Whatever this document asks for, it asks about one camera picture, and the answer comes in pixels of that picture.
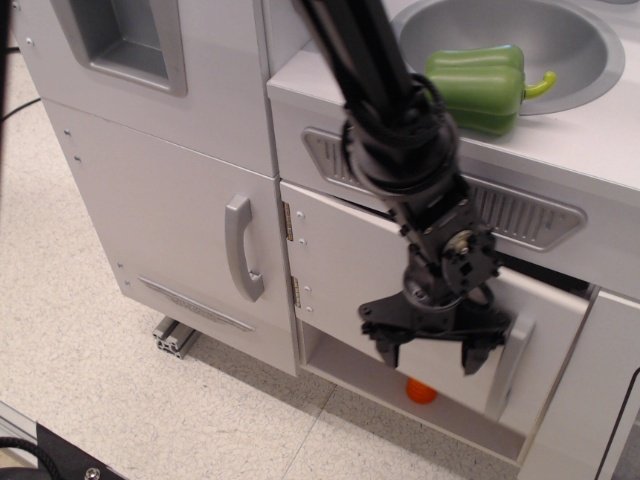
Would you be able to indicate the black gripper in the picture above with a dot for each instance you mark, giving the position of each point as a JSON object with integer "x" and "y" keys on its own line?
{"x": 397, "y": 320}

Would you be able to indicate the white cabinet door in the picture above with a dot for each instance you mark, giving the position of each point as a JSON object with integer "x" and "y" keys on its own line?
{"x": 349, "y": 266}

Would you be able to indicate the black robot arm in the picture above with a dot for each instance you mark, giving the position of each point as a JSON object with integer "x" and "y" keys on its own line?
{"x": 402, "y": 146}

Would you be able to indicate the white toy kitchen cabinet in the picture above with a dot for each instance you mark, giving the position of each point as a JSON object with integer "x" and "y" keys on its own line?
{"x": 113, "y": 205}

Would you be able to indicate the orange toy carrot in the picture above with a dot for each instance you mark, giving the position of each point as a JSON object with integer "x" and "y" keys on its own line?
{"x": 419, "y": 392}

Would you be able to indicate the lower metal door hinge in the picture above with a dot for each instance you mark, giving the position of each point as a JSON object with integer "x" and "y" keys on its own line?
{"x": 296, "y": 297}

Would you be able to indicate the metal door hinge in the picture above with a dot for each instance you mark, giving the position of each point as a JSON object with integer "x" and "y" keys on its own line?
{"x": 288, "y": 221}
{"x": 296, "y": 297}

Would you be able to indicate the upper metal door hinge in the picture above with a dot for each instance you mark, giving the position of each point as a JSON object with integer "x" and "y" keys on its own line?
{"x": 288, "y": 221}

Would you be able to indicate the green toy bell pepper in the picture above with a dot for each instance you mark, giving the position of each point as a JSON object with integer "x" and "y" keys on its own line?
{"x": 484, "y": 88}

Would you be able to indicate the grey cabinet door handle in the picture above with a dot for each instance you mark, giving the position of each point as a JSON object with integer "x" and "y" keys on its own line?
{"x": 516, "y": 342}

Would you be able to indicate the grey fridge door handle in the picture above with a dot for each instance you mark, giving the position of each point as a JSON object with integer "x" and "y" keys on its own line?
{"x": 238, "y": 216}

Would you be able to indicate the aluminium extrusion rail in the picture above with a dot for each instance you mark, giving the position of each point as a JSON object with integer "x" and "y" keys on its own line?
{"x": 174, "y": 338}

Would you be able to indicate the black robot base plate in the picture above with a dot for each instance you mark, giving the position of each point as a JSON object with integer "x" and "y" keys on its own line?
{"x": 56, "y": 458}

